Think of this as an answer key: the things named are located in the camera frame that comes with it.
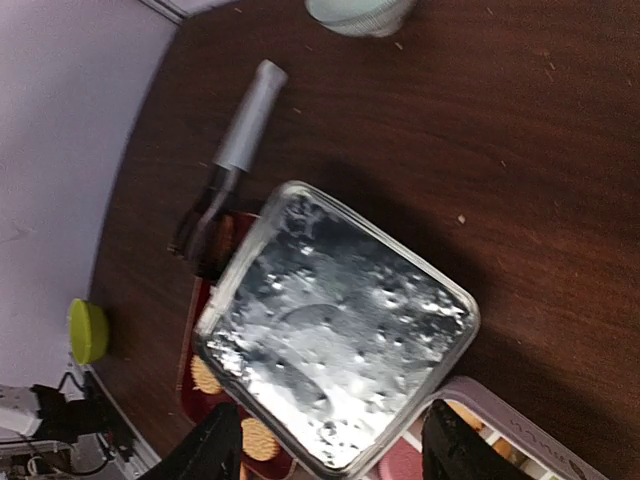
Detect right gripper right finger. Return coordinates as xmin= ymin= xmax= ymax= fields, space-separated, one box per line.
xmin=422 ymin=399 xmax=529 ymax=480

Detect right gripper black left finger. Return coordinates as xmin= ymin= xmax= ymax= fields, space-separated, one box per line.
xmin=152 ymin=403 xmax=242 ymax=480

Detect pink round cookie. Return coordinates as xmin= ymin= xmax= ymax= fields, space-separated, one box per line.
xmin=378 ymin=438 xmax=423 ymax=480

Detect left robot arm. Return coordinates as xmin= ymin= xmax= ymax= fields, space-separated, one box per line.
xmin=0 ymin=385 xmax=42 ymax=437

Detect pale blue ceramic bowl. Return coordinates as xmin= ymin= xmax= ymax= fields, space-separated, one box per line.
xmin=304 ymin=0 xmax=417 ymax=38

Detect white divided cookie tin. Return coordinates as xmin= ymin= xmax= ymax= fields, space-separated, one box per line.
xmin=367 ymin=376 xmax=605 ymax=479

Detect metal food tongs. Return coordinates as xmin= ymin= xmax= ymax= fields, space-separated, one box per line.
xmin=168 ymin=60 xmax=288 ymax=264

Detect red cookie tray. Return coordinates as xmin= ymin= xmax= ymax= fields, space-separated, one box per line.
xmin=176 ymin=212 xmax=296 ymax=479

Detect green plastic bowl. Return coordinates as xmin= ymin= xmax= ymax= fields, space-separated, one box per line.
xmin=69 ymin=299 xmax=110 ymax=365

